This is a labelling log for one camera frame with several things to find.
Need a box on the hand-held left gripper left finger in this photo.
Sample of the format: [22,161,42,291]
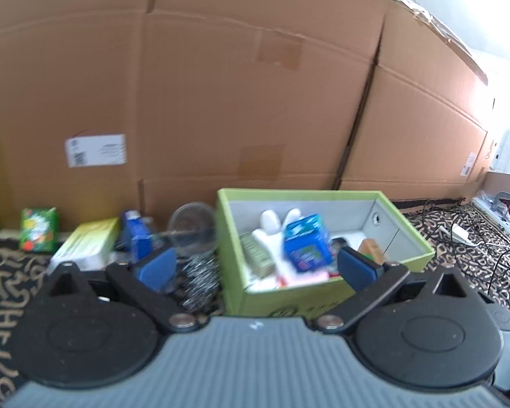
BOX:
[38,248,199,336]

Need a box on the large cardboard box white label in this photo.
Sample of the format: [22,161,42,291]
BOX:
[0,0,388,232]

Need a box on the white glove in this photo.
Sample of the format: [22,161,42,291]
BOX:
[251,208,303,282]

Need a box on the orange and white box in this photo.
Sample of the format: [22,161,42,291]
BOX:
[276,270,331,290]

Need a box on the clear plastic cup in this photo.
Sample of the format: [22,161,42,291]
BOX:
[167,203,218,258]

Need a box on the steel wool scrubber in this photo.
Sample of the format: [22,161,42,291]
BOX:
[179,252,221,310]

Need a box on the blue box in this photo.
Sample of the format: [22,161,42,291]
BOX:
[122,210,154,265]

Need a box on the pale yellow box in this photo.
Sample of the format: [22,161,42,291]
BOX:
[48,217,121,273]

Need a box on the gold box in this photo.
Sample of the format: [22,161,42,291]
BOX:
[359,238,386,265]

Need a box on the black patterned cloth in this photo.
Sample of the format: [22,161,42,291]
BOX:
[0,198,510,404]

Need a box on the light green box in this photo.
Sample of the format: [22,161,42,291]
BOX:
[215,187,435,320]

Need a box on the green and orange packet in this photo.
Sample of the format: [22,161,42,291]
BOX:
[19,207,58,252]

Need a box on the white power adapter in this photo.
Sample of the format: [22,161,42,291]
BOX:
[449,224,472,244]

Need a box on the blue packet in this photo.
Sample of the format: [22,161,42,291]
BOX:
[282,214,335,274]

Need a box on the olive box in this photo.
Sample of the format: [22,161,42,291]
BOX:
[240,232,278,280]

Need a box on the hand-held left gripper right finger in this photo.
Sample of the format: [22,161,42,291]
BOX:
[314,246,477,335]

